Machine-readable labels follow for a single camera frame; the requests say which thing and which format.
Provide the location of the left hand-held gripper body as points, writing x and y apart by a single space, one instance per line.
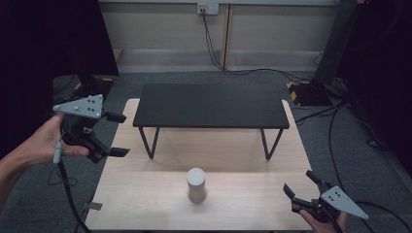
79 129

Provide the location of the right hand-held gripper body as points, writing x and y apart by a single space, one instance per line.
336 200

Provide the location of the person's right hand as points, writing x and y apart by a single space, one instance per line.
324 227

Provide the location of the person's left hand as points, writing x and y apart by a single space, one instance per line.
45 142

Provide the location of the dark stand with striped base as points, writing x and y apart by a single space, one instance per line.
85 84

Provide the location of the grey tape piece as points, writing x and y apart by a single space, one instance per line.
91 205

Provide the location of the stand base with striped tape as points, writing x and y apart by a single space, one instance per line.
309 93

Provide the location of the black low shelf table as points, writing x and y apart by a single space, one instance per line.
210 105

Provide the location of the black curtain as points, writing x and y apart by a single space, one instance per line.
382 81
48 39

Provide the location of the black stand column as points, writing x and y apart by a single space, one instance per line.
336 42

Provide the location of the white wall socket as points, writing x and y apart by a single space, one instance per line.
208 8

